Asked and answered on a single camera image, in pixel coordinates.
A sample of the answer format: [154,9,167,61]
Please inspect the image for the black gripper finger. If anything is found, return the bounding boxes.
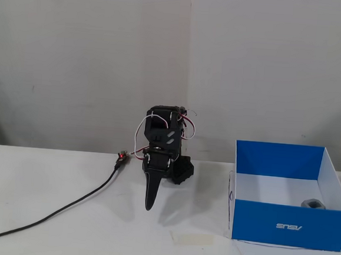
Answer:
[140,172,150,206]
[144,174,163,212]

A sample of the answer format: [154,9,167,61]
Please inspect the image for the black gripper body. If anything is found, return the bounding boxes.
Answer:
[139,147,177,180]

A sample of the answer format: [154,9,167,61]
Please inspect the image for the gray block with X mark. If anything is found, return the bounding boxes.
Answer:
[300,197,327,211]

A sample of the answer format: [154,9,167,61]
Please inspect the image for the blue white ASUS box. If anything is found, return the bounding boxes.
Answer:
[226,139,341,253]

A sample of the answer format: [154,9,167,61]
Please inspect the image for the small controller board red LED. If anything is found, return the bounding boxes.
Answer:
[114,148,131,165]

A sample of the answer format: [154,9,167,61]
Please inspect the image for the clear tape strip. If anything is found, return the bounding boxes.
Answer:
[168,230,216,248]

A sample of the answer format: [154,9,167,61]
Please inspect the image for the red white board wire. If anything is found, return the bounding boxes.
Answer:
[127,146,146,161]

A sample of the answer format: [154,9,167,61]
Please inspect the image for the white red gripper servo wire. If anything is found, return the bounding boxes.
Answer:
[132,112,172,159]

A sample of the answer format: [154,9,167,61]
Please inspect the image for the red white arm servo wires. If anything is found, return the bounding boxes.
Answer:
[174,111,198,141]

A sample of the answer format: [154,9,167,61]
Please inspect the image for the black USB cable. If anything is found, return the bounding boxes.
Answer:
[0,151,122,255]

